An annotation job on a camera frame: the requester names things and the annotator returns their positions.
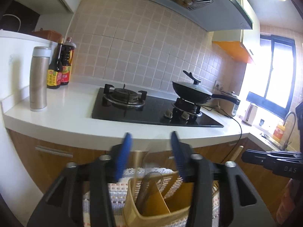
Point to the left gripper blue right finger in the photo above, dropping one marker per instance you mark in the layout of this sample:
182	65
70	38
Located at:
179	154

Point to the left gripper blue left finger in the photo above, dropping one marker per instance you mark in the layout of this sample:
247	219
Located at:
121	156

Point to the kitchen faucet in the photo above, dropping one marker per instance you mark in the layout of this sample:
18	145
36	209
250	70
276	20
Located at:
288	129

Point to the orange container by sink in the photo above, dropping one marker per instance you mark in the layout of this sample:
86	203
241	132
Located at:
278	132

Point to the striped woven table mat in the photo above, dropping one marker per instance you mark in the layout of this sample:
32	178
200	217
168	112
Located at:
118	191

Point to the yellow plastic utensil basket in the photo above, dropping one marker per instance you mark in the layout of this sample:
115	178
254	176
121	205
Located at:
162	200

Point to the black gas stove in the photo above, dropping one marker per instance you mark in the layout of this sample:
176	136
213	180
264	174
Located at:
125	105

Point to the white electric kettle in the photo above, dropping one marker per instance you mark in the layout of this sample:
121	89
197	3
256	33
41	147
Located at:
250	114

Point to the rice cooker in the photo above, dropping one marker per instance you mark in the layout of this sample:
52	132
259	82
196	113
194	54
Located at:
231	105

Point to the dark soy sauce bottle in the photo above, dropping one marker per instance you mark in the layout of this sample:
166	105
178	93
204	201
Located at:
55	69

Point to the large soy sauce bottle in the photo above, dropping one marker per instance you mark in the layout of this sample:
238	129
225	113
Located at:
67	57

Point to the steel thermos flask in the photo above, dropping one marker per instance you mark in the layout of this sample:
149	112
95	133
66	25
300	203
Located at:
38	78

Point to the grey range hood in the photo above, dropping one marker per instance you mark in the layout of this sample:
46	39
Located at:
211	15

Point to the white refrigerator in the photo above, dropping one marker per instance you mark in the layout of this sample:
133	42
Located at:
16	54

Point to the orange wall cabinet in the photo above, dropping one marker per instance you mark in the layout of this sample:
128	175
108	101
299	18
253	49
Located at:
241	45

